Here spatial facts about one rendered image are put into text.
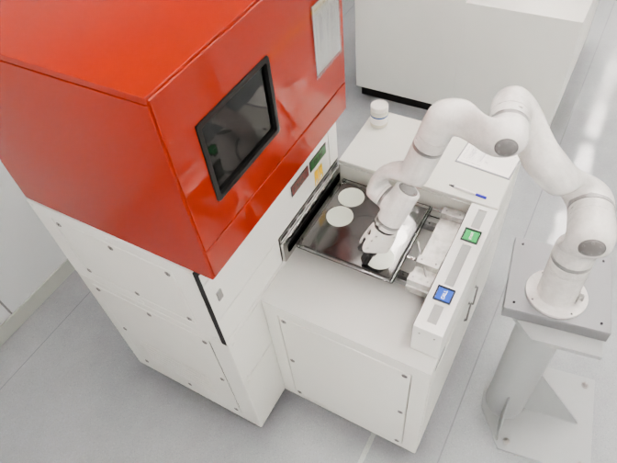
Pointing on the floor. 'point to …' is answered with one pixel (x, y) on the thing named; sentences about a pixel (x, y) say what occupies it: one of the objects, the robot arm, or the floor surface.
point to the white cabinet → (370, 367)
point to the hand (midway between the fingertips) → (366, 257)
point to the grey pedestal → (542, 397)
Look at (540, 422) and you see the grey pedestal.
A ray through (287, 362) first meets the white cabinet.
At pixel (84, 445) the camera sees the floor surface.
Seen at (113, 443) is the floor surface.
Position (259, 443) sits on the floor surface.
